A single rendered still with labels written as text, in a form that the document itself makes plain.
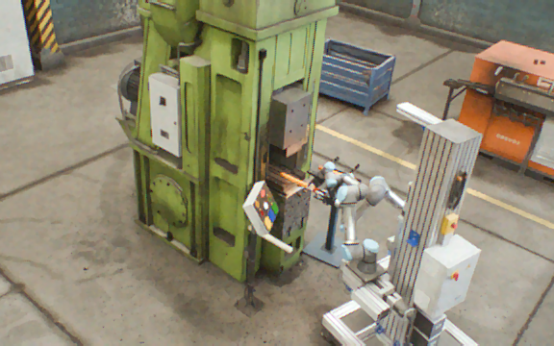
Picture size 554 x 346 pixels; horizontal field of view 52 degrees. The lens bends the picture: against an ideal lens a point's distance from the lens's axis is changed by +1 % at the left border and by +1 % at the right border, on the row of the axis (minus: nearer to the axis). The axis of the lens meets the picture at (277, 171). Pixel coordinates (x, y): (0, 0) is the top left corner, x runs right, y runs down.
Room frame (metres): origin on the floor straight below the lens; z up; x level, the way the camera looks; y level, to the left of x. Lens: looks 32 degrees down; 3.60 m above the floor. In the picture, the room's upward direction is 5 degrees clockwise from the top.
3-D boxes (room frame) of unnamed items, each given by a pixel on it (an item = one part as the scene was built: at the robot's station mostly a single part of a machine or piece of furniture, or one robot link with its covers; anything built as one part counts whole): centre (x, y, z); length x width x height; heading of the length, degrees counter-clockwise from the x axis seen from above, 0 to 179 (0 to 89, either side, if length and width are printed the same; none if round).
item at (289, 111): (4.14, 0.02, 1.56); 0.42 x 0.39 x 0.40; 53
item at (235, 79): (3.96, 0.34, 1.15); 0.44 x 0.26 x 2.30; 53
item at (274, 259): (4.15, 0.02, 0.23); 0.55 x 0.37 x 0.47; 53
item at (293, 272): (3.95, -0.16, 0.01); 0.58 x 0.39 x 0.01; 143
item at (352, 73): (8.05, -0.93, 0.36); 1.20 x 0.80 x 0.72; 59
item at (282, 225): (4.15, 0.02, 0.69); 0.56 x 0.38 x 0.45; 53
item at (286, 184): (4.10, 0.05, 0.96); 0.42 x 0.20 x 0.09; 53
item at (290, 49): (4.23, 0.14, 2.06); 0.44 x 0.41 x 0.47; 53
